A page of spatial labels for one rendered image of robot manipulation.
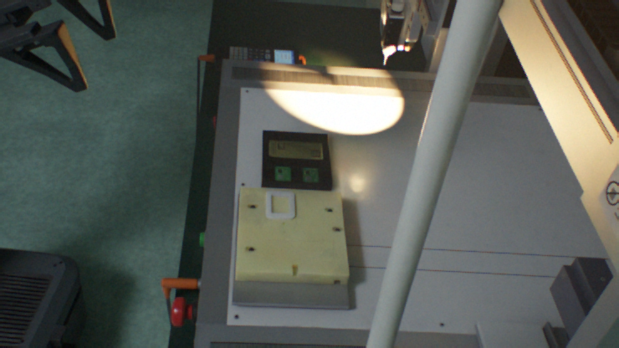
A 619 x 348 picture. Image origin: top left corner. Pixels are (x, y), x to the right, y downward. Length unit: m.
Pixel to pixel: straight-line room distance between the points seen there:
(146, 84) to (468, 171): 1.77
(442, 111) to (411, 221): 0.11
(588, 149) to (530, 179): 0.44
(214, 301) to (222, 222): 0.15
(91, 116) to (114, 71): 0.29
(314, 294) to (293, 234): 0.10
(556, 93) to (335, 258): 0.36
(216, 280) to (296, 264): 0.12
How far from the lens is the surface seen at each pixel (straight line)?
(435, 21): 1.00
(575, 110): 0.84
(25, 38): 0.66
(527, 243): 1.13
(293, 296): 0.94
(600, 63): 0.84
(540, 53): 0.94
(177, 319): 0.96
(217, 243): 1.01
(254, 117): 1.23
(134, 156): 2.42
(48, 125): 2.59
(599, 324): 0.79
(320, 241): 0.97
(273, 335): 0.92
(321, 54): 1.61
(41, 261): 1.80
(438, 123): 0.46
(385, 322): 0.63
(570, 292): 0.95
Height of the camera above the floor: 1.62
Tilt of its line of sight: 42 degrees down
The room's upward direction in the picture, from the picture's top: 8 degrees clockwise
